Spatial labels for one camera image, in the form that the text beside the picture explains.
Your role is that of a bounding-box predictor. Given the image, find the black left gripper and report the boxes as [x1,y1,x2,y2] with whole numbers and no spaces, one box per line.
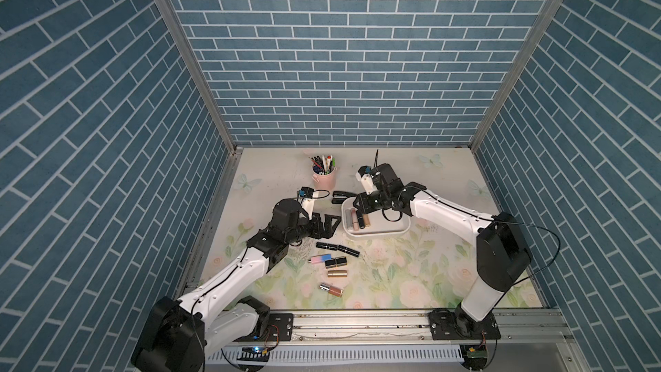
[283,210,342,246]

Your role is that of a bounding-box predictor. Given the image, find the long black lipstick tube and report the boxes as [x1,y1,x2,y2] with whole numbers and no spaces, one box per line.
[315,242,338,251]

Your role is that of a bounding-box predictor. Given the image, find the black lipstick silver band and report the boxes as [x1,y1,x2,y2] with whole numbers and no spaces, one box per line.
[356,211,366,229]

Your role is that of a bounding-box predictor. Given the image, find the black lipstick gold band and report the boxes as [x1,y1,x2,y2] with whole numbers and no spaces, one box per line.
[337,245,360,258]

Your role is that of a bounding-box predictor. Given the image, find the white plastic storage box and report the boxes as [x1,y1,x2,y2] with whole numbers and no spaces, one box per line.
[341,197,411,239]

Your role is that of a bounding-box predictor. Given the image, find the black gold square lipstick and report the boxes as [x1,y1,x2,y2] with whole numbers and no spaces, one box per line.
[325,257,348,269]

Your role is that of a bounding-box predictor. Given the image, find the gold lipstick tube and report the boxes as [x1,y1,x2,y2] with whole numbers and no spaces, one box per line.
[327,270,348,278]

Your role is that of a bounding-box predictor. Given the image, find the red lip gloss silver cap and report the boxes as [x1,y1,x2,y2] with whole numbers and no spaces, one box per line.
[318,282,344,297]

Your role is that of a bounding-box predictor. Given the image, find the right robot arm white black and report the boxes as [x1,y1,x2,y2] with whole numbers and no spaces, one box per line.
[353,164,532,339]

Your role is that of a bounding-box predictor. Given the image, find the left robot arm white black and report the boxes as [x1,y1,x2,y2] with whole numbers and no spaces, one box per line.
[131,198,342,371]

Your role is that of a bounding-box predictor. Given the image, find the black stapler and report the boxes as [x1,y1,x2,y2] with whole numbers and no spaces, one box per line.
[332,190,356,205]

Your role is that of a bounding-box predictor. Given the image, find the pink metal pen bucket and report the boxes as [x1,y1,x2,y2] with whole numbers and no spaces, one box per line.
[312,166,337,192]

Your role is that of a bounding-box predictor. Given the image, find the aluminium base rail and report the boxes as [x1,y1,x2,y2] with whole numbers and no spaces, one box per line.
[265,308,573,345]

